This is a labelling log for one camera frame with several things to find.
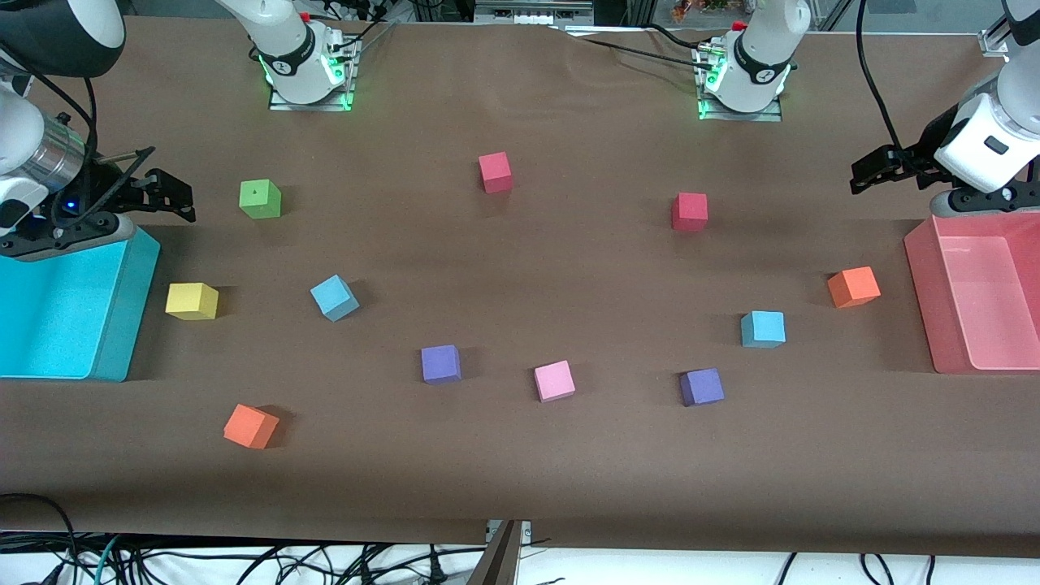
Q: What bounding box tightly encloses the light blue foam block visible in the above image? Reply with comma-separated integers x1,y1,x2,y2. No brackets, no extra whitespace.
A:
740,310,787,349
310,275,361,323

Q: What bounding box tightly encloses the green foam block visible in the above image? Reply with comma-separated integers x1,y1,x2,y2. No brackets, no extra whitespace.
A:
239,180,283,220

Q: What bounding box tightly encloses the yellow foam block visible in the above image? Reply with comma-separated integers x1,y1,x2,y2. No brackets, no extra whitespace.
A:
166,283,219,321

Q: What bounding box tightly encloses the orange foam block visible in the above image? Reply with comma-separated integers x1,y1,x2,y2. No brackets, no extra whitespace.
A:
827,266,882,310
223,403,280,450

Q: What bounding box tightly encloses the cyan plastic bin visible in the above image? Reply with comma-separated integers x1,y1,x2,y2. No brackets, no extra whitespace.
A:
0,226,162,383

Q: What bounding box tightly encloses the pink plastic bin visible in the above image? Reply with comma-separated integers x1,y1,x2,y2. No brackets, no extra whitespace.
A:
903,213,1040,375

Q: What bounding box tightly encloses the red foam block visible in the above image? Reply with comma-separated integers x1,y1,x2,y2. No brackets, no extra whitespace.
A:
478,151,514,194
671,193,709,233

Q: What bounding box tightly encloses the purple foam block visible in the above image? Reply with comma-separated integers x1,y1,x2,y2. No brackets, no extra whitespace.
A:
679,368,726,408
421,344,462,384

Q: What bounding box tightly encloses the pink foam block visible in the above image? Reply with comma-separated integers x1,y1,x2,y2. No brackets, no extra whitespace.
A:
534,360,577,403

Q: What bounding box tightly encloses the grey metal box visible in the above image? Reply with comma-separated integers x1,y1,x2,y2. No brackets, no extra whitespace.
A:
474,0,594,27

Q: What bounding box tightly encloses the brown table cover sheet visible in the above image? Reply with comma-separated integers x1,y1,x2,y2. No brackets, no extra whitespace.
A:
0,15,1040,560

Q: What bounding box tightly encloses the dark angled bar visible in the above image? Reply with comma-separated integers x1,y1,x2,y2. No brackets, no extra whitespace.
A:
467,520,522,585

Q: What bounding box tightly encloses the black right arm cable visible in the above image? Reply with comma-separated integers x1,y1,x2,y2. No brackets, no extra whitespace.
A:
28,73,99,176

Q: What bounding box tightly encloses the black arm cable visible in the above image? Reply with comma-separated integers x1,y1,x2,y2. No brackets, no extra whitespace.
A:
28,73,99,176
857,0,904,154

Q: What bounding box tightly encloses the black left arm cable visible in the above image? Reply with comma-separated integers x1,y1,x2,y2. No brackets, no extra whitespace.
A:
857,0,904,154

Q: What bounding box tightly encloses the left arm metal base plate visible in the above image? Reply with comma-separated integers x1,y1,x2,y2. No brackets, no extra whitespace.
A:
695,45,785,123

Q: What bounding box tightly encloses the thin black base cable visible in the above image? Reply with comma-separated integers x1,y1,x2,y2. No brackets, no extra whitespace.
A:
341,16,399,58

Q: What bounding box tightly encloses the black base power cable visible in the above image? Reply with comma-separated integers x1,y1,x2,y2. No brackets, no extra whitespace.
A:
561,23,708,69

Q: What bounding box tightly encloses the black looped floor cable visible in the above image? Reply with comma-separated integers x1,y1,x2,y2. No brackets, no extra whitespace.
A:
0,493,79,585

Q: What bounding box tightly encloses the teal floor cable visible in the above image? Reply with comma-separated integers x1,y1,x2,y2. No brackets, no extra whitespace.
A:
92,535,124,585

